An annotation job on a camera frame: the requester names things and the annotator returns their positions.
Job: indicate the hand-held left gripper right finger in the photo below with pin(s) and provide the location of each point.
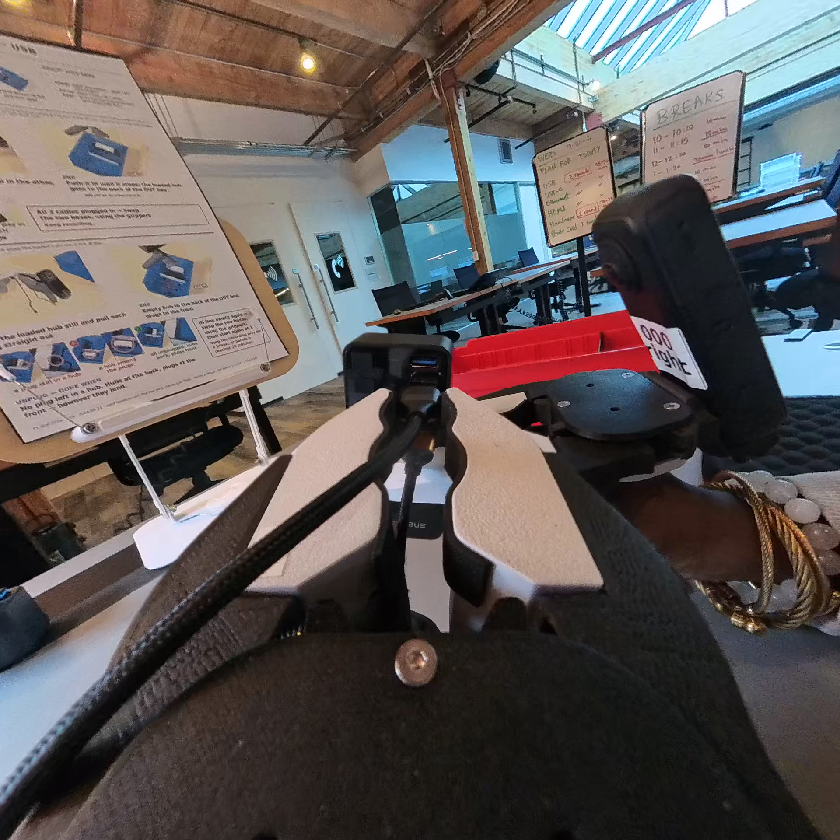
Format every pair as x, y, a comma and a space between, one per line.
518, 512

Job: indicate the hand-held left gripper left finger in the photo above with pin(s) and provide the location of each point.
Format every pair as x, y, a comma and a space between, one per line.
315, 525

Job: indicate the red plastic bin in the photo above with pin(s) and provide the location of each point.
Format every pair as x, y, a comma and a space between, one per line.
525, 354

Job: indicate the black usb hub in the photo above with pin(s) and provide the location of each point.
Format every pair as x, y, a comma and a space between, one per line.
394, 361

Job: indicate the person's right hand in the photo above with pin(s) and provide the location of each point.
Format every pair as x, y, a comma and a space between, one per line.
689, 525

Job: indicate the long wooden office desk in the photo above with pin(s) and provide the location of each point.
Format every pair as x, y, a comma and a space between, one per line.
774, 223
459, 302

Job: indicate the black office chair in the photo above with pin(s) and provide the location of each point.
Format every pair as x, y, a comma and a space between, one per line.
177, 453
394, 298

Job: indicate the white poster stand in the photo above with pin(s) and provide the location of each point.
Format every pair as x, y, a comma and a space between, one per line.
157, 544

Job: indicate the whiteboard with day plan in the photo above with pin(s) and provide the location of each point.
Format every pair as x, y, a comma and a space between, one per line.
574, 190

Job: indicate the whiteboard with break times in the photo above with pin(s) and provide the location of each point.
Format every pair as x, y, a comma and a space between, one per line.
689, 131

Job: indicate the black mesh pad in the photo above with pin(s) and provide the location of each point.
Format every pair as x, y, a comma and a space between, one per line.
814, 433

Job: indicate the white door with phone sign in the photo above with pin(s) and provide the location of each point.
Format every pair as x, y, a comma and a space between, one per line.
331, 275

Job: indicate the dark grey pouch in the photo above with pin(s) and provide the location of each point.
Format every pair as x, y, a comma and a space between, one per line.
19, 630

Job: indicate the printed instruction poster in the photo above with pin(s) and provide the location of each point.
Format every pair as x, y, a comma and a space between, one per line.
131, 229

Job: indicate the ceiling spot lamp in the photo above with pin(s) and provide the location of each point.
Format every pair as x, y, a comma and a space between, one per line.
307, 62

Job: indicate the wooden support post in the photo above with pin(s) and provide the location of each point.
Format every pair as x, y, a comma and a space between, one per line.
469, 177

